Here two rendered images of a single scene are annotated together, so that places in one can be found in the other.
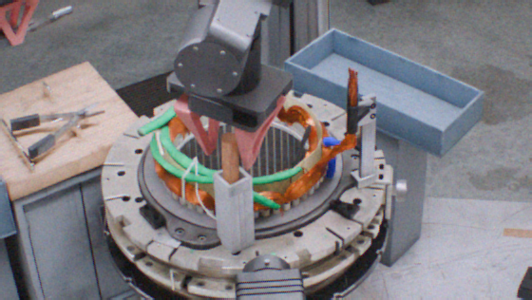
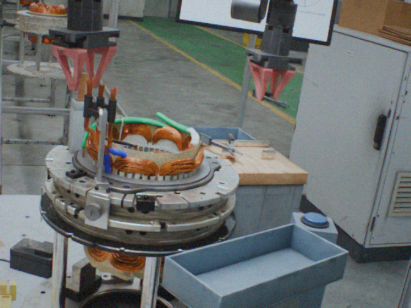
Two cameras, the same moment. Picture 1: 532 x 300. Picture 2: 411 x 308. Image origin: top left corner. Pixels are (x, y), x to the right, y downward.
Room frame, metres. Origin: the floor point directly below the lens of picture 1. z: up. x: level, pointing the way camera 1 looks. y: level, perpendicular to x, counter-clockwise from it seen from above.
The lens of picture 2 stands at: (1.23, -0.88, 1.42)
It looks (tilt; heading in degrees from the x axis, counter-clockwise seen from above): 17 degrees down; 97
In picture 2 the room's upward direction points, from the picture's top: 8 degrees clockwise
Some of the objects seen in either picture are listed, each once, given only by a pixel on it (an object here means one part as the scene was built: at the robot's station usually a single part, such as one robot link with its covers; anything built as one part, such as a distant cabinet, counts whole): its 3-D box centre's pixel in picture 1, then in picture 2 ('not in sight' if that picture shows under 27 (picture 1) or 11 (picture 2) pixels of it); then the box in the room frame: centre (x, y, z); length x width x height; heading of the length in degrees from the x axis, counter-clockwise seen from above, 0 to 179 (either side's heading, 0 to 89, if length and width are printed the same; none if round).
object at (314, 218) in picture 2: not in sight; (315, 218); (1.31, 0.07, 1.04); 0.04 x 0.04 x 0.01
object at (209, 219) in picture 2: not in sight; (191, 222); (1.12, -0.07, 1.06); 0.09 x 0.04 x 0.01; 35
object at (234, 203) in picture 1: (236, 209); (78, 126); (0.89, 0.03, 1.14); 0.03 x 0.03 x 0.09; 35
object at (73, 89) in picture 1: (50, 127); (243, 161); (1.16, 0.28, 1.05); 0.20 x 0.19 x 0.02; 121
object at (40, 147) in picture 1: (42, 146); (205, 139); (1.08, 0.27, 1.09); 0.04 x 0.01 x 0.02; 136
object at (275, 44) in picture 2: not in sight; (276, 44); (1.19, 0.31, 1.29); 0.10 x 0.07 x 0.07; 32
